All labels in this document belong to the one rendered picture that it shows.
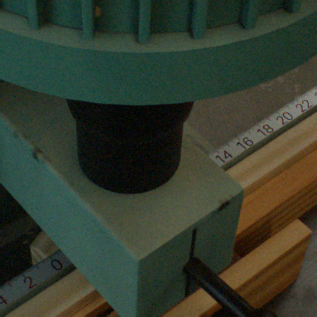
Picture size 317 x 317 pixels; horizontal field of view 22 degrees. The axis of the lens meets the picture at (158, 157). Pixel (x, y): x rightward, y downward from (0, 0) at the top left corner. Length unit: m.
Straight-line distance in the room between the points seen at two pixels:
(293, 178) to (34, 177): 0.22
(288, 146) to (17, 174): 0.22
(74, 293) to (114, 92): 0.27
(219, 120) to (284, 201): 1.34
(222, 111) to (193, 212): 1.54
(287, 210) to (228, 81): 0.34
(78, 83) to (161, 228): 0.15
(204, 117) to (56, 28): 1.67
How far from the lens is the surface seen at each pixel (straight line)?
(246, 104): 1.95
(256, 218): 0.56
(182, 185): 0.40
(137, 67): 0.24
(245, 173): 0.57
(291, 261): 0.55
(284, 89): 2.00
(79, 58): 0.24
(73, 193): 0.40
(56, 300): 0.50
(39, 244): 0.67
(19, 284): 0.51
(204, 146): 0.78
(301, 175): 0.59
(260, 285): 0.53
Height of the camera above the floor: 1.38
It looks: 50 degrees down
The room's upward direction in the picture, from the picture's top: 3 degrees clockwise
